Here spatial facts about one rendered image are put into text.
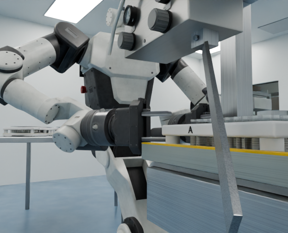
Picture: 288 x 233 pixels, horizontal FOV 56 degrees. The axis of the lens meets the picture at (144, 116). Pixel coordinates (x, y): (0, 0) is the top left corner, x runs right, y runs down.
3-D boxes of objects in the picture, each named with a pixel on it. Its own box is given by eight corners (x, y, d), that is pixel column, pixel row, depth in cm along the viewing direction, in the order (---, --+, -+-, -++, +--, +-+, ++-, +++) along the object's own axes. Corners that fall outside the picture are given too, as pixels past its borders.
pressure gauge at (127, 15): (122, 27, 53) (122, 9, 53) (128, 29, 54) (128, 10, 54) (130, 21, 50) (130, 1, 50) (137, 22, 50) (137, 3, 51)
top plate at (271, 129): (381, 136, 41) (380, 123, 41) (274, 138, 30) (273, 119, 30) (251, 134, 63) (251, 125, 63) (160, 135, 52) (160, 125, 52)
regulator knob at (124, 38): (116, 51, 52) (116, 28, 53) (128, 52, 54) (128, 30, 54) (123, 46, 49) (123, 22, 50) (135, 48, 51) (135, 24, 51)
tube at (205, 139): (211, 162, 46) (211, 118, 47) (206, 162, 46) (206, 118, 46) (206, 161, 47) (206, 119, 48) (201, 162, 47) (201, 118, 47)
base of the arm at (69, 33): (37, 65, 96) (45, 46, 103) (71, 80, 101) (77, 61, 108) (50, 35, 86) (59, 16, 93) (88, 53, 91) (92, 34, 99)
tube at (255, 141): (264, 169, 37) (263, 115, 37) (258, 170, 36) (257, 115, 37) (255, 168, 38) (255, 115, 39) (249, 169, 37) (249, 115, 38)
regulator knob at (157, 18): (146, 33, 41) (146, 6, 42) (160, 36, 43) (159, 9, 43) (157, 26, 38) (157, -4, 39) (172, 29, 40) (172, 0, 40)
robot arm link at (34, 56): (-29, 49, 69) (34, 27, 86) (-24, 88, 77) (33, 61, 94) (6, 70, 67) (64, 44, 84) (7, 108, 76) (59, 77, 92)
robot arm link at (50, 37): (29, 56, 94) (55, 44, 104) (48, 74, 94) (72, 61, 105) (39, 32, 86) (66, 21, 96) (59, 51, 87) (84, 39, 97)
